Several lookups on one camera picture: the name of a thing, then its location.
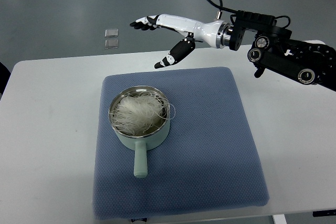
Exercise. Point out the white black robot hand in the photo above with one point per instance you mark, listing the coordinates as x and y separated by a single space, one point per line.
192 31

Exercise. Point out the white vermicelli bundle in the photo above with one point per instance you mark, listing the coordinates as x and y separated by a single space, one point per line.
141 113

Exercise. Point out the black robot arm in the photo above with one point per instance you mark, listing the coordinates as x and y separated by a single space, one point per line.
273 49

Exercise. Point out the mint green steel pot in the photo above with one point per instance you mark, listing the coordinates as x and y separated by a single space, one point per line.
141 144

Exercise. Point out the metal floor plate upper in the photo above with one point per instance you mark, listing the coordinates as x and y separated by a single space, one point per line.
112 32

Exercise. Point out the blue quilted mat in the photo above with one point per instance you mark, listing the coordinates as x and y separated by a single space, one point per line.
208 161

